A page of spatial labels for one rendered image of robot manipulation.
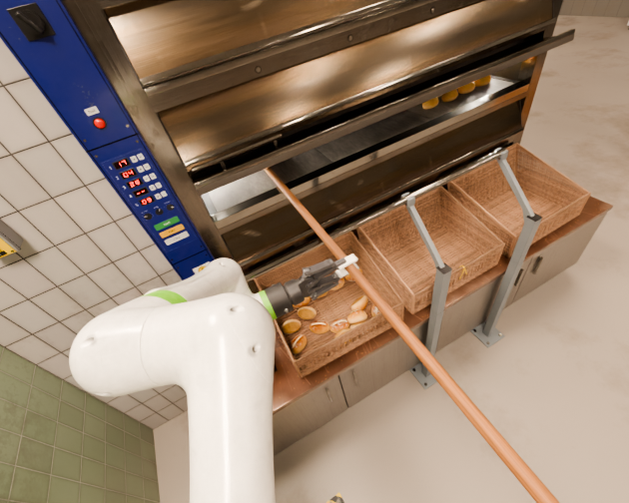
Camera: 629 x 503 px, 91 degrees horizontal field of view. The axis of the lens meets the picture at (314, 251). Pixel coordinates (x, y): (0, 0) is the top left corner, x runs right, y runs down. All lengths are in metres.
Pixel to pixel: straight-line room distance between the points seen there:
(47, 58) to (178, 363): 0.88
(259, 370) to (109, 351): 0.19
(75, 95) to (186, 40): 0.34
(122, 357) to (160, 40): 0.90
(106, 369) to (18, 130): 0.86
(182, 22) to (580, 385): 2.40
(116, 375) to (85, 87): 0.83
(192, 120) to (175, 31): 0.24
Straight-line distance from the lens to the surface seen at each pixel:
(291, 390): 1.47
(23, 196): 1.29
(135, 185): 1.21
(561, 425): 2.17
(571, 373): 2.32
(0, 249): 1.32
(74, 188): 1.26
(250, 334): 0.41
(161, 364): 0.46
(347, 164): 1.48
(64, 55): 1.12
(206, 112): 1.20
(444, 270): 1.28
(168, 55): 1.14
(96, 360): 0.50
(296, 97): 1.27
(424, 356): 0.79
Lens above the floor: 1.91
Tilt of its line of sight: 44 degrees down
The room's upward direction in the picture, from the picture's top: 14 degrees counter-clockwise
